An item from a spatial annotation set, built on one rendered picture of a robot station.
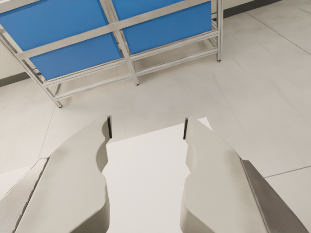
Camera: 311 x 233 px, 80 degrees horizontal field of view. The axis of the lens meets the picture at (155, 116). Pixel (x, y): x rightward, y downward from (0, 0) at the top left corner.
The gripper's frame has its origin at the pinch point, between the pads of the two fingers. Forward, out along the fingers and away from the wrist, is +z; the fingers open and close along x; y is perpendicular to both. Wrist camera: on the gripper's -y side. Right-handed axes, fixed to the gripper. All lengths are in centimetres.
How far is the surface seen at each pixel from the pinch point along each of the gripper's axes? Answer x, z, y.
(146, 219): -0.2, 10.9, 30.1
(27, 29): -90, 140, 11
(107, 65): -39, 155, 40
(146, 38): -4, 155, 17
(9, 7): -95, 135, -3
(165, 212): 3.6, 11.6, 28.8
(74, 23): -57, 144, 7
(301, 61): 125, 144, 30
